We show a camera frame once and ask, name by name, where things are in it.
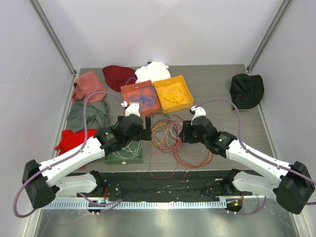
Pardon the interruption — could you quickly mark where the orange yellow cable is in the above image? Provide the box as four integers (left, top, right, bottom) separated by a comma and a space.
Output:
151, 124, 173, 149

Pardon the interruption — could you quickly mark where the white cable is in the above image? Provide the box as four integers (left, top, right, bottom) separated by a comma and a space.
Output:
116, 140, 144, 160

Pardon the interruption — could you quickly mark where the red cable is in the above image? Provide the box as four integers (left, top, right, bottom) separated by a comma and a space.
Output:
149, 113, 214, 180

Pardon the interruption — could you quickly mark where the purple blue cable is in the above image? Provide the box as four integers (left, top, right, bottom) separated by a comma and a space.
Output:
127, 93, 154, 112

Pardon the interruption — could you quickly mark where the bright yellow cable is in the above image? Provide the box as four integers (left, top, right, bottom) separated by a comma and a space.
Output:
160, 87, 185, 108

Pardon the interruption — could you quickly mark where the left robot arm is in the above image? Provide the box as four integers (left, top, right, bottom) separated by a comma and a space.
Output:
22, 114, 152, 209

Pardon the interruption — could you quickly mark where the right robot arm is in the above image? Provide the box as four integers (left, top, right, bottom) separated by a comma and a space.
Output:
179, 116, 316, 214

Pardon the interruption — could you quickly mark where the green plastic tray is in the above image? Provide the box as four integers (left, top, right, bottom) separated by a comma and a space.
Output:
104, 141, 143, 165

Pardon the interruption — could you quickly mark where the grey cloth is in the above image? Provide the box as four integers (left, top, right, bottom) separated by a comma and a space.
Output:
66, 101, 110, 133

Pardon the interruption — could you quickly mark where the coral orange plastic tray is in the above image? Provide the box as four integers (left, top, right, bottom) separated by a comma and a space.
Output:
121, 80, 160, 117

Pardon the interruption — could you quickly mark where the yellow plastic tray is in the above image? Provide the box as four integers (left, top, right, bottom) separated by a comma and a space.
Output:
153, 75, 194, 113

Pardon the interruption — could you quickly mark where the dark red cloth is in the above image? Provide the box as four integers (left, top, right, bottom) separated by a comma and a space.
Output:
102, 65, 137, 92

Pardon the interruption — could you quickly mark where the black bucket hat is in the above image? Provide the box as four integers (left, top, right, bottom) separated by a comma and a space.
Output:
230, 74, 264, 111

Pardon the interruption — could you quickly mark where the bright red cloth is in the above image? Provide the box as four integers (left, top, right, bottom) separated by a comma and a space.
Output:
55, 130, 85, 155

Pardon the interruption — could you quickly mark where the pink cloth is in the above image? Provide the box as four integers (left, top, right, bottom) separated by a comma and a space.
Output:
71, 71, 106, 104

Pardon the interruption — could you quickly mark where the white cloth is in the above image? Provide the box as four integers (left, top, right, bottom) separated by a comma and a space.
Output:
135, 61, 171, 83

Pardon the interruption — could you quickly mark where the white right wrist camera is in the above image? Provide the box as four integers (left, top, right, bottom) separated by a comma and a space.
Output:
190, 106, 206, 122

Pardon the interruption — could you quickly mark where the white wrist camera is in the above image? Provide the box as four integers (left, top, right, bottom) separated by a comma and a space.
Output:
190, 106, 206, 122
121, 101, 140, 117

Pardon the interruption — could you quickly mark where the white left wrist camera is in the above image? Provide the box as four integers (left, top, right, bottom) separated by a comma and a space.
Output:
121, 101, 140, 117

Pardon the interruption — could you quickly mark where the brown cable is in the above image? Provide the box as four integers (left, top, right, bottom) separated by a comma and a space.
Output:
150, 111, 171, 129

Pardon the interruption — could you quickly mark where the white slotted cable duct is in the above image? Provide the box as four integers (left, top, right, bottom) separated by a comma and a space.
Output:
42, 199, 227, 210

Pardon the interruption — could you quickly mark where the right aluminium frame post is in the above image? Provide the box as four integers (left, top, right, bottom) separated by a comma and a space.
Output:
246, 0, 293, 74

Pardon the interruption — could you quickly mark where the aluminium frame post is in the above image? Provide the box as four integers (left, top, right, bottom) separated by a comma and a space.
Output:
246, 0, 293, 74
29, 0, 77, 76

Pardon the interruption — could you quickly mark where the left aluminium frame post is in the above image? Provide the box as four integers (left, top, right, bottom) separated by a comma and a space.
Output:
29, 0, 77, 76

